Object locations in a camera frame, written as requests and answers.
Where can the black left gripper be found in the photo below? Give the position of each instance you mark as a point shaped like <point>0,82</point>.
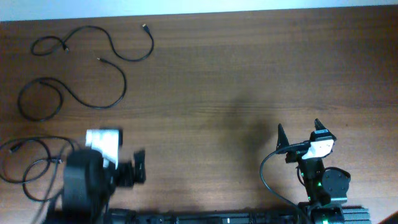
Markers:
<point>129,167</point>

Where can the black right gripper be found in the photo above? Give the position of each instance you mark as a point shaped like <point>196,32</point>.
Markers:
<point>282,139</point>

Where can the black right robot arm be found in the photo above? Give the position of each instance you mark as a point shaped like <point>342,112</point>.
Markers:
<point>326,187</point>

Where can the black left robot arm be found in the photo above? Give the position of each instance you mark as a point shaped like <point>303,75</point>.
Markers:
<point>88,187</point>

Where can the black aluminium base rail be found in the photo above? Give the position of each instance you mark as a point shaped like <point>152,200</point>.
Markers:
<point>351,215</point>

